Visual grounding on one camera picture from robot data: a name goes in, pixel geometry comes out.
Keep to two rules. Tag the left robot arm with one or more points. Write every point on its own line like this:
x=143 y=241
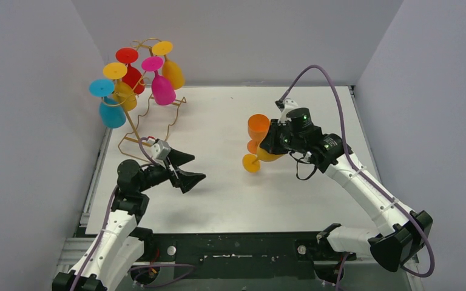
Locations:
x=120 y=241

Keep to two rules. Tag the red wine glass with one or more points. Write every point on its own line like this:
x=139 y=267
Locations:
x=133 y=77

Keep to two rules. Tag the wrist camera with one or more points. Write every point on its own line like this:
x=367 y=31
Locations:
x=286 y=104
x=160 y=150

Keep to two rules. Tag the orange wine glass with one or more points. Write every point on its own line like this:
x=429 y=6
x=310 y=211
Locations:
x=258 y=126

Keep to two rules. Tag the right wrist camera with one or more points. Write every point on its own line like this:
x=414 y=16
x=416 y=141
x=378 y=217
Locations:
x=286 y=104

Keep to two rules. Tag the pink wine glass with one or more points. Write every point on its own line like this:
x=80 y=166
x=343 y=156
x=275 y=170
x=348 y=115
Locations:
x=162 y=89

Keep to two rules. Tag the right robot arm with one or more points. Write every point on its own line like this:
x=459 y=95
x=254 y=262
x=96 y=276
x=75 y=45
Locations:
x=400 y=231

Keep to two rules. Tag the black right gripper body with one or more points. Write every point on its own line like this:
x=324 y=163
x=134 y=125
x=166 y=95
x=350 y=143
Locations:
x=286 y=140

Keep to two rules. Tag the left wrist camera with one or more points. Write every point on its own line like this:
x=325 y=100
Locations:
x=160 y=150

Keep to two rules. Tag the yellow wine glass left row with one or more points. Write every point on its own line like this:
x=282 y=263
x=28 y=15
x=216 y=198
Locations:
x=123 y=93

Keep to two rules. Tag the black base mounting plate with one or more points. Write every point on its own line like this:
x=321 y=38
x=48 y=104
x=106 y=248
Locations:
x=245 y=255

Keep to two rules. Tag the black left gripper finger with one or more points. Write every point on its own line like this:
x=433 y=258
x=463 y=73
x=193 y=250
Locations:
x=188 y=180
x=178 y=158

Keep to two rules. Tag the blue wine glass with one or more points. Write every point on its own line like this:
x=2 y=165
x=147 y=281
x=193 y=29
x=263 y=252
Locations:
x=111 y=113

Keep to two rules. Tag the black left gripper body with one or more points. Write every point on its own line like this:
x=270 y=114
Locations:
x=173 y=172

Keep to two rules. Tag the gold wire glass rack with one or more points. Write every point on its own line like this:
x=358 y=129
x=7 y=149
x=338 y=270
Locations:
x=147 y=118

